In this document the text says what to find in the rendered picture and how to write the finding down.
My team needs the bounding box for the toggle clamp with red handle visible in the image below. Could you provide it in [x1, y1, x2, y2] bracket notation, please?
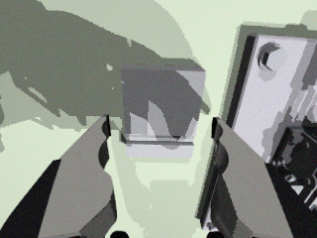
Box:
[272, 126, 317, 208]

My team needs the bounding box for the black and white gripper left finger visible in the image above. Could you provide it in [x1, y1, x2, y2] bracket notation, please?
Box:
[0, 114, 117, 238]

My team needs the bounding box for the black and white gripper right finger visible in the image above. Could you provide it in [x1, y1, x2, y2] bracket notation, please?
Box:
[210, 117, 317, 238]

